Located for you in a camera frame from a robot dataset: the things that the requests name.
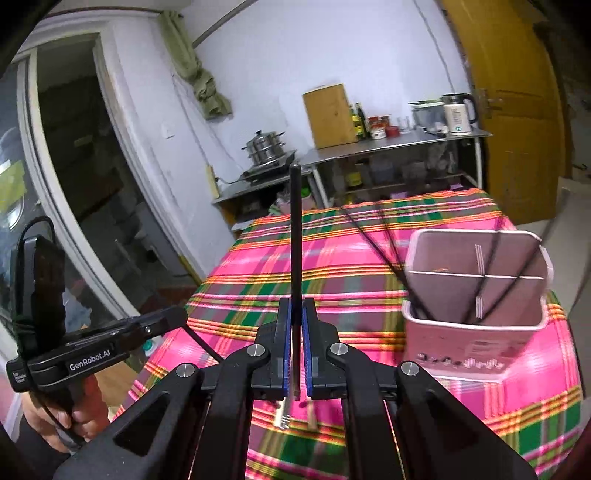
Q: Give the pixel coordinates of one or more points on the black chopstick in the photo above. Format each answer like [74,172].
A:
[295,230]

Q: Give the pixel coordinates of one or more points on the black induction cooktop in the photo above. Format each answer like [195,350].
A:
[272,170]

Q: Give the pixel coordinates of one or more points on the white electric kettle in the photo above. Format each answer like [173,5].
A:
[457,115]

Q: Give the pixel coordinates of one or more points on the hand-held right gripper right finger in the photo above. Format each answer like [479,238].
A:
[308,341]

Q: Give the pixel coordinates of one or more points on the green curtain cloth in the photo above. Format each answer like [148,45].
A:
[203,87]

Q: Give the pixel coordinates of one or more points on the small red container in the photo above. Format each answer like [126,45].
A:
[393,131]

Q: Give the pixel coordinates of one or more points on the bunch of chopsticks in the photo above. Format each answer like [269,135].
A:
[489,266]

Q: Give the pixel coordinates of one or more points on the tall steel counter table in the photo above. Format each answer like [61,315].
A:
[392,141]

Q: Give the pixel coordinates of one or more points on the yellow wooden door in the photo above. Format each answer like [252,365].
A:
[508,115]

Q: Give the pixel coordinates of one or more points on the grey plastic container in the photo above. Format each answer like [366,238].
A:
[428,115]

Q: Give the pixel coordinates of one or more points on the wooden cutting board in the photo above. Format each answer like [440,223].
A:
[330,115]

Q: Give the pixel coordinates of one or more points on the steel steamer pot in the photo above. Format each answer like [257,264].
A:
[264,147]

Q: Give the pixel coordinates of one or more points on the low steel table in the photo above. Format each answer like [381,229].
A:
[258,187]

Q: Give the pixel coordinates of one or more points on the white wall switch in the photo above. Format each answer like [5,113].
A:
[169,134]

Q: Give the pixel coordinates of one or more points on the dark oil bottle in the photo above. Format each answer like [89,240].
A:
[354,124]
[362,120]

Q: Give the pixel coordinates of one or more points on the glass sliding door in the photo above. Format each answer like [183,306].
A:
[92,184]

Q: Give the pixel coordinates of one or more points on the clear drinking glass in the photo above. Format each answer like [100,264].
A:
[405,124]

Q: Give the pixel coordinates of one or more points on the yellowed power strip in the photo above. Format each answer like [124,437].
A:
[212,182]

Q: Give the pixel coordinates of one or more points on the pink plaid tablecloth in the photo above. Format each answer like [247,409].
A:
[346,295]

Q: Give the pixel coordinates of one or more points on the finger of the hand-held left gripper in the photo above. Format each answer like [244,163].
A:
[166,318]

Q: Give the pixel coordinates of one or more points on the pink plastic utensil holder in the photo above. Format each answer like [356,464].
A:
[475,341]

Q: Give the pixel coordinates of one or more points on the person's left hand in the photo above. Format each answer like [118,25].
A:
[92,410]

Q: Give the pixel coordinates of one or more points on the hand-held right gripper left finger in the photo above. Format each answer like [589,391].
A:
[286,341]

